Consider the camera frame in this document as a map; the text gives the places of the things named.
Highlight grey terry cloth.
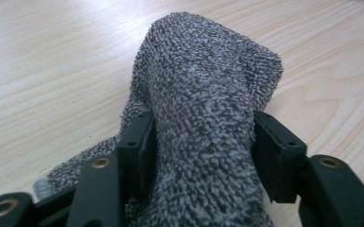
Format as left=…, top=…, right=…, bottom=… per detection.
left=32, top=11, right=285, bottom=227

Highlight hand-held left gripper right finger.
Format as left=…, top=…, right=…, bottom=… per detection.
left=252, top=111, right=307, bottom=203

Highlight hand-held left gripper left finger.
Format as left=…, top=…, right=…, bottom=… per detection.
left=116, top=110, right=157, bottom=202

